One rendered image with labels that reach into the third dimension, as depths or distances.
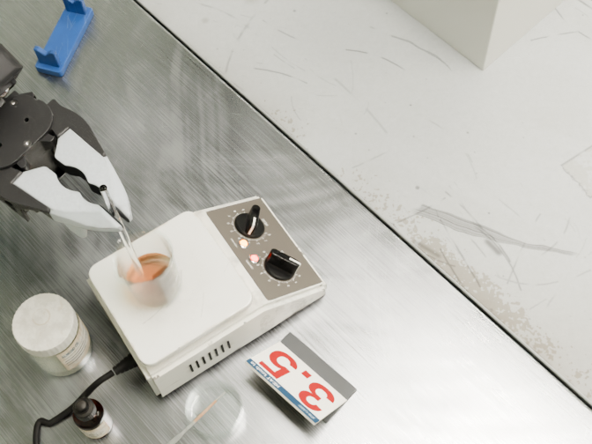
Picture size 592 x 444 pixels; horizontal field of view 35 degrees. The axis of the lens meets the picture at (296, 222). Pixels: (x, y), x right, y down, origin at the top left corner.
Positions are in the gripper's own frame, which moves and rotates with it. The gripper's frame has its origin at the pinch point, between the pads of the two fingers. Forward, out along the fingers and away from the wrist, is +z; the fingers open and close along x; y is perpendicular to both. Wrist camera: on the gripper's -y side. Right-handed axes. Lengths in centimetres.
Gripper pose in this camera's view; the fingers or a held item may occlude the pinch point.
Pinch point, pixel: (112, 210)
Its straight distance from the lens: 74.9
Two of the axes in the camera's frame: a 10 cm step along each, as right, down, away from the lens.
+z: 7.8, 5.5, -3.0
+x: -6.2, 7.1, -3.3
